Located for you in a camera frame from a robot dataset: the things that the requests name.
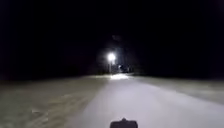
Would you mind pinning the street lamp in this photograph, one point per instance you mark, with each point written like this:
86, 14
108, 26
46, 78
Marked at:
111, 57

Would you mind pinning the dim grass verge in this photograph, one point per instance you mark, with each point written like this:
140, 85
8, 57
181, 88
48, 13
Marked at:
196, 86
43, 100

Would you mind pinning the robot's own part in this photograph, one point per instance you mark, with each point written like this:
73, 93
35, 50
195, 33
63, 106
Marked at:
124, 124

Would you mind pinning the grey asphalt path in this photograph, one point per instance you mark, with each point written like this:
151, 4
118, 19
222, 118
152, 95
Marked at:
133, 100

